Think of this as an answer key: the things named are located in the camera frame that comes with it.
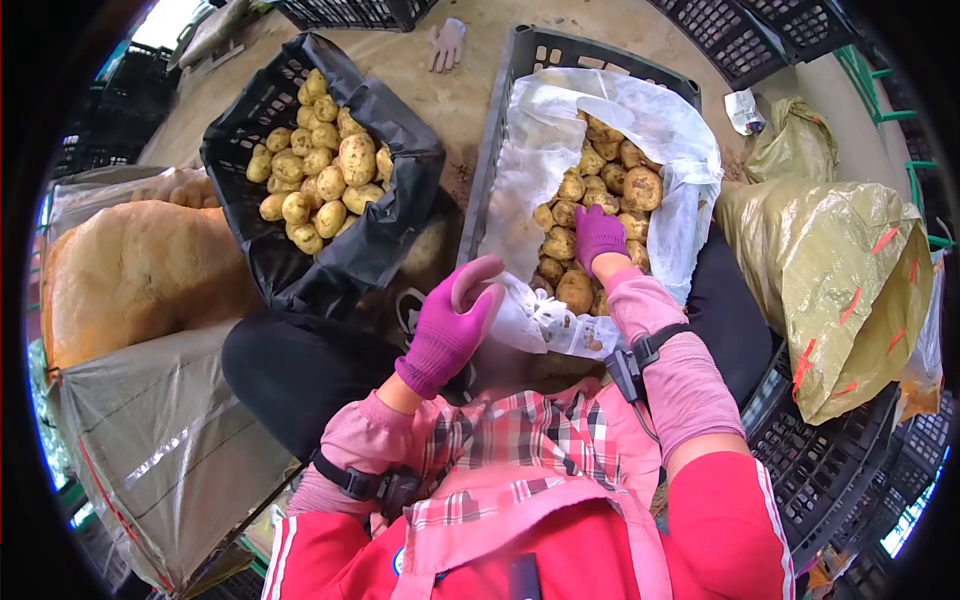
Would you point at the crumpled white packet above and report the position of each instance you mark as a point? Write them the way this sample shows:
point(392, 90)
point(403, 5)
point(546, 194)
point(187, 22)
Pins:
point(742, 111)

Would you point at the clear plastic sack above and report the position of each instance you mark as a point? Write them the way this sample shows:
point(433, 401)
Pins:
point(97, 195)

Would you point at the person's right hand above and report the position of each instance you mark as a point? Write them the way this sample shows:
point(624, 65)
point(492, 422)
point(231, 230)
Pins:
point(601, 236)

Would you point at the black plastic liner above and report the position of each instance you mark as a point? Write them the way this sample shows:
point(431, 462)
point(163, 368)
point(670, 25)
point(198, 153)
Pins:
point(390, 135)

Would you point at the large green woven sack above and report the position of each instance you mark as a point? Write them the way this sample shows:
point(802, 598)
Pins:
point(840, 285)

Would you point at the grey plastic crate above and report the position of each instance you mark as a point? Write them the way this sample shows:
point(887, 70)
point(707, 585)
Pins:
point(525, 52)

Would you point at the person's right fingers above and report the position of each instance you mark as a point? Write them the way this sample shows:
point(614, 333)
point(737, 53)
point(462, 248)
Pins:
point(592, 219)

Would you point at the black plastic crate with liner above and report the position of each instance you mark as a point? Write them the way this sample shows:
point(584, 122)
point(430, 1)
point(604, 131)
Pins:
point(251, 120)

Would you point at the person's left fingers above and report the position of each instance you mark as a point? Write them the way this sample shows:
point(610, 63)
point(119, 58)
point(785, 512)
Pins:
point(480, 271)

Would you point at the person's legs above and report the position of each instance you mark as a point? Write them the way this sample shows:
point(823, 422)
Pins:
point(300, 375)

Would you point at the white plastic liner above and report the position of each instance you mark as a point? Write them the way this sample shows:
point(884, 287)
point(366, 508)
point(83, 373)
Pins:
point(525, 165)

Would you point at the person's left hand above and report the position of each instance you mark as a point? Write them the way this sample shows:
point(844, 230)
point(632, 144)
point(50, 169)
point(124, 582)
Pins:
point(442, 337)

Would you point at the black wrist band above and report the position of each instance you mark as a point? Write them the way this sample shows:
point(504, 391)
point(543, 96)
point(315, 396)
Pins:
point(622, 367)
point(360, 484)

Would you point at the grey woven sack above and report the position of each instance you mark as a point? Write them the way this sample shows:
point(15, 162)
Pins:
point(165, 450)

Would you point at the pink work glove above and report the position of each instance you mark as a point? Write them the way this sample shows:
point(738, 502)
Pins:
point(446, 46)

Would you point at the pile of yellow clean potatoes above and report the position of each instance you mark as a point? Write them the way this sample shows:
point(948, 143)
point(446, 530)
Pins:
point(330, 180)

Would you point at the green metal frame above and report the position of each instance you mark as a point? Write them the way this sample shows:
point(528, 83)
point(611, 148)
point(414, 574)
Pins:
point(862, 82)

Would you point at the small green woven sack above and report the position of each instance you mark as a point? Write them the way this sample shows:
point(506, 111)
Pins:
point(795, 146)

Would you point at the stack of black crates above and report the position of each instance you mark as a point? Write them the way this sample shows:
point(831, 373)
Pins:
point(112, 112)
point(900, 480)

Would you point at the person's body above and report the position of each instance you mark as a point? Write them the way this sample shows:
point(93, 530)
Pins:
point(570, 540)

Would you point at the empty black plastic crate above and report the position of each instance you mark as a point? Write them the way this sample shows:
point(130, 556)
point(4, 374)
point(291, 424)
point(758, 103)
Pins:
point(742, 37)
point(817, 465)
point(352, 11)

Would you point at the pile of brown dirty potatoes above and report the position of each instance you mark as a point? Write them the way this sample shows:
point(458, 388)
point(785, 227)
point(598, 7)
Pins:
point(574, 289)

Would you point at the orange mesh sack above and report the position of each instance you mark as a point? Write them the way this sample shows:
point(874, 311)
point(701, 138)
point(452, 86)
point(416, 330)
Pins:
point(142, 270)

